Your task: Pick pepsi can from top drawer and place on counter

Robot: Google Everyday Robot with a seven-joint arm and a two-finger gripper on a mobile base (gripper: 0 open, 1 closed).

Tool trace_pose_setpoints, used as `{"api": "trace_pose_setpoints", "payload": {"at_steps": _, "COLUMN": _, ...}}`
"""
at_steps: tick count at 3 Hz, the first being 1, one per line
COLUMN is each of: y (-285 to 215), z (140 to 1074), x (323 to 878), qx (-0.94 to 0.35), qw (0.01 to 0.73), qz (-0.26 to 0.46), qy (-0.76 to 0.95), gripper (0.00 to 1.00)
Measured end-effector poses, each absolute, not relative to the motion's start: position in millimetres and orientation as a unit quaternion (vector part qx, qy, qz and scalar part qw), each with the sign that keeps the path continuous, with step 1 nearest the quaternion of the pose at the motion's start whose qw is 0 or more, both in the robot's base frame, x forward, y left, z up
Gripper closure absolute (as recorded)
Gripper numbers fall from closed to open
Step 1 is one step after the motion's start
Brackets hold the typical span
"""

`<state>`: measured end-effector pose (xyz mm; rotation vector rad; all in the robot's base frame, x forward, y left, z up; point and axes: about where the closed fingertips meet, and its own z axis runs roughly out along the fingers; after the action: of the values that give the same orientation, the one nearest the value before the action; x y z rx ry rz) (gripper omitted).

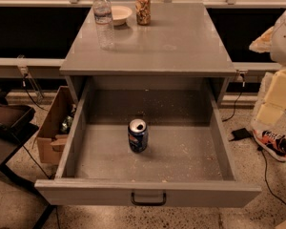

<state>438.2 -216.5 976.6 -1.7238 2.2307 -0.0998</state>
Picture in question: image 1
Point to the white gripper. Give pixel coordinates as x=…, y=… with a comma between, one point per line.
x=284, y=38

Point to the blue pepsi can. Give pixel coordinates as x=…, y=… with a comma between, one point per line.
x=138, y=135

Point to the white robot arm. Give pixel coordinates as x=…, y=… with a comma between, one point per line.
x=278, y=49

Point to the grey cabinet counter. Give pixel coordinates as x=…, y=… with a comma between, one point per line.
x=180, y=41

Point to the grey open top drawer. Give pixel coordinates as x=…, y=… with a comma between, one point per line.
x=187, y=156

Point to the crumpled green can in box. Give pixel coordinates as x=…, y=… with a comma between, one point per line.
x=66, y=124

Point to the black power adapter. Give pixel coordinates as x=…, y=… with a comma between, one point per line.
x=240, y=134

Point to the orange white sneaker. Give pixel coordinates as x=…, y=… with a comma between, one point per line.
x=273, y=143

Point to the glass jar of snacks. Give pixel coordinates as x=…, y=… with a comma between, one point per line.
x=143, y=12

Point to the white bowl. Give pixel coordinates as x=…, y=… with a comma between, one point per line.
x=120, y=14

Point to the clear plastic water bottle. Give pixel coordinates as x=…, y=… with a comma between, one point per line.
x=102, y=11

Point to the brown cardboard box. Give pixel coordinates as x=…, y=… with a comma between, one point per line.
x=50, y=140

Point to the black side table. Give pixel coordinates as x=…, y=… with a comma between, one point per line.
x=15, y=130

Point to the black drawer handle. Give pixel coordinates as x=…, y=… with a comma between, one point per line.
x=144, y=200

